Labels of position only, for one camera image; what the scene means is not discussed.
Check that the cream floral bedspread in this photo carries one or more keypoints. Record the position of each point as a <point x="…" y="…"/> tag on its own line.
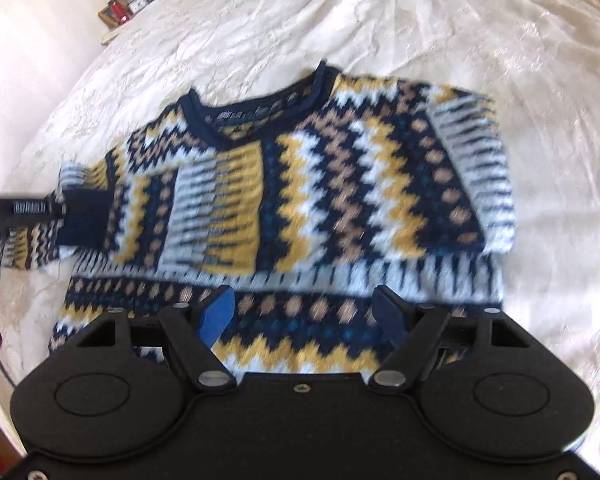
<point x="538" y="59"/>

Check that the cream left nightstand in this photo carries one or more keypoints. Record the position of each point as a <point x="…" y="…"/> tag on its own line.
<point x="110" y="36"/>

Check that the navy yellow patterned knit sweater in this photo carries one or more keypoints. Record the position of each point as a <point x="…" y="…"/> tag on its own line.
<point x="302" y="202"/>

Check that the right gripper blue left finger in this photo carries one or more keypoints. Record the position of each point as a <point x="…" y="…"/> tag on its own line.
<point x="191" y="333"/>

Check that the small white alarm clock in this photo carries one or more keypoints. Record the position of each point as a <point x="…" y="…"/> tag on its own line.
<point x="136" y="6"/>

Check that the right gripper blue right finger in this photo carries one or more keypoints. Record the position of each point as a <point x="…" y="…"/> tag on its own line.
<point x="413" y="331"/>

